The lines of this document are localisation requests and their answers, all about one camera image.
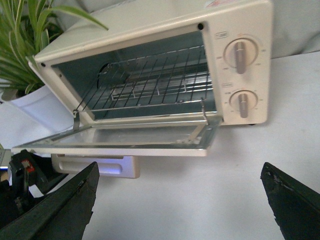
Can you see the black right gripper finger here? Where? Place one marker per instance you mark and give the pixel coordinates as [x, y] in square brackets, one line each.
[295, 206]

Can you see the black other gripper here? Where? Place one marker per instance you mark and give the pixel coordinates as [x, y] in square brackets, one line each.
[28, 213]

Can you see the cream glass oven door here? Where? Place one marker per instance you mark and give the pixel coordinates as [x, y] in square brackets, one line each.
[117, 147]

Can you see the cream Toshiba toaster oven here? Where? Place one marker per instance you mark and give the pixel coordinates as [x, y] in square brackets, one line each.
[70, 64]

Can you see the lower cream oven knob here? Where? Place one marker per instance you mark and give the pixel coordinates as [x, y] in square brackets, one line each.
[243, 101]

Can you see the cream oven knob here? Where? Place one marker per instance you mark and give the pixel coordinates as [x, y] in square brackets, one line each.
[240, 54]
[243, 101]

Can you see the upper cream oven knob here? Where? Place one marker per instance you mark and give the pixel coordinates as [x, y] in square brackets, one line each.
[240, 54]

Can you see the white plastic flower pot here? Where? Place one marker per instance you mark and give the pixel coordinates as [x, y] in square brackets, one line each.
[41, 105]

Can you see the green striped spider plant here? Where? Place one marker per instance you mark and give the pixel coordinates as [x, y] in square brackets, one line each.
[26, 28]

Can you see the metal wire oven rack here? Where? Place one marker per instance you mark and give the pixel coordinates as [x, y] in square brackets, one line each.
[174, 77]

